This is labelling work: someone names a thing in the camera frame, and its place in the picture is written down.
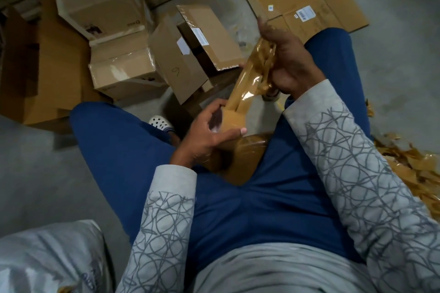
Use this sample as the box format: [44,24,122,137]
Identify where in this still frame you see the person's left hand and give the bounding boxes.
[170,98,248,169]

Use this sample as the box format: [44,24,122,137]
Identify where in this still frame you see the person's right hand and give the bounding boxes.
[256,16,328,101]

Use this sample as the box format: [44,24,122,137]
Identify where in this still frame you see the brown packing tape roll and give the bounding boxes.
[219,37,278,134]

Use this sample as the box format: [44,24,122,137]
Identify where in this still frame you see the small cardboard box being taped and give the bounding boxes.
[147,4,249,119]
[88,24,168,102]

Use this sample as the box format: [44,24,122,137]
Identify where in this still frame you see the cardboard box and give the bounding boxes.
[54,0,154,42]

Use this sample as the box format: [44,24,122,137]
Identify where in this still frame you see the large black-label cardboard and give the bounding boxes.
[0,0,111,133]

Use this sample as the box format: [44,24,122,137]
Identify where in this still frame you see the person's left forearm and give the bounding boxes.
[115,163,199,293]

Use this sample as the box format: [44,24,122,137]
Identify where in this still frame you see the person's right forearm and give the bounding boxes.
[282,79,440,293]

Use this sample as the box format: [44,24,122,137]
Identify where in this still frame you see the person's left white clog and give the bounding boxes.
[148,115,182,146]

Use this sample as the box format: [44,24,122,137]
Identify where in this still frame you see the person's blue trousers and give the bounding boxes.
[69,27,373,280]

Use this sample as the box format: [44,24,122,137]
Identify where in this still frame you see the person's grey shirt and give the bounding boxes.
[191,242,380,293]

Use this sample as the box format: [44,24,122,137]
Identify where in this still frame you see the crumpled brown tape scraps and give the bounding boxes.
[374,132,440,221]

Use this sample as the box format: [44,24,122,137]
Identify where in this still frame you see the brown plastic-wrapped stool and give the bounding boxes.
[201,132,273,186]

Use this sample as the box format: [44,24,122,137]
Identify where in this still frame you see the white woven sack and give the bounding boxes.
[0,218,115,293]

